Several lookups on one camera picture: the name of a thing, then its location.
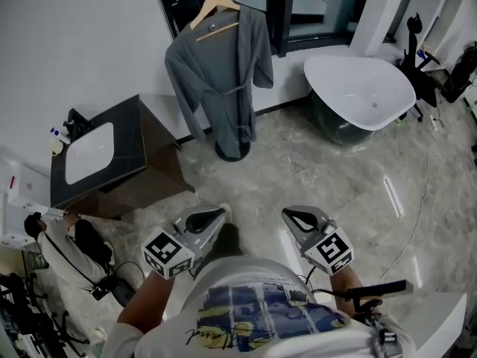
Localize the white sink basin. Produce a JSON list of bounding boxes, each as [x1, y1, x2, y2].
[[65, 122, 114, 185]]

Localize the wooden clothes hanger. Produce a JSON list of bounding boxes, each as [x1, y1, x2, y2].
[[189, 0, 241, 43]]

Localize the grey bathrobe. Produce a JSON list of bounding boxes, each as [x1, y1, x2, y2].
[[165, 4, 275, 160]]

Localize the white and green bathtub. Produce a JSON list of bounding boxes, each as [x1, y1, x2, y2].
[[303, 54, 417, 147]]

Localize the dark vanity cabinet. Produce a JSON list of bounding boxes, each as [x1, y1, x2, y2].
[[50, 94, 195, 222]]

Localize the black faucet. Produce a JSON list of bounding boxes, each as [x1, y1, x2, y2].
[[62, 108, 94, 139]]

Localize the person's right forearm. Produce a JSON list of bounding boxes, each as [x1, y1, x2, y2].
[[329, 265, 365, 306]]

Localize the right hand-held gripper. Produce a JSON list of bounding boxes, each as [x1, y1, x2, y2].
[[281, 205, 354, 277]]

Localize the white and blue spray bottle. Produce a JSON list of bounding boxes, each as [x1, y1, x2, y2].
[[50, 126, 72, 145]]

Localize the person's white printed shirt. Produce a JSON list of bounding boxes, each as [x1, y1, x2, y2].
[[133, 256, 417, 358]]

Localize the black chest-mounted bar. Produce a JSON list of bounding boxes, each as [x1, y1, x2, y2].
[[310, 279, 414, 313]]

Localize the white curved cabinet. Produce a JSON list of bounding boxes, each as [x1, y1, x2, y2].
[[416, 292, 469, 358]]

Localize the black bag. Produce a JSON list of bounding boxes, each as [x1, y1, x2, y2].
[[449, 41, 477, 104]]

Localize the black tripod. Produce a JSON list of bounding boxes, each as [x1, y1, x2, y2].
[[0, 272, 91, 358]]

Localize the black window frame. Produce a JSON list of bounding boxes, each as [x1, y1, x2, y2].
[[151, 0, 355, 57]]

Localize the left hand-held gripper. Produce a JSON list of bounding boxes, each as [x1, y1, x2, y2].
[[141, 204, 228, 280]]

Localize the black office chair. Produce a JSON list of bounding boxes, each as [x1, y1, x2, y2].
[[397, 12, 443, 122]]

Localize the person's dark trousers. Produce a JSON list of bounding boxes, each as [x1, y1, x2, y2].
[[202, 222, 246, 267]]

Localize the person's left forearm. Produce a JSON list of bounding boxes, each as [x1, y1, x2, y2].
[[116, 270, 177, 336]]

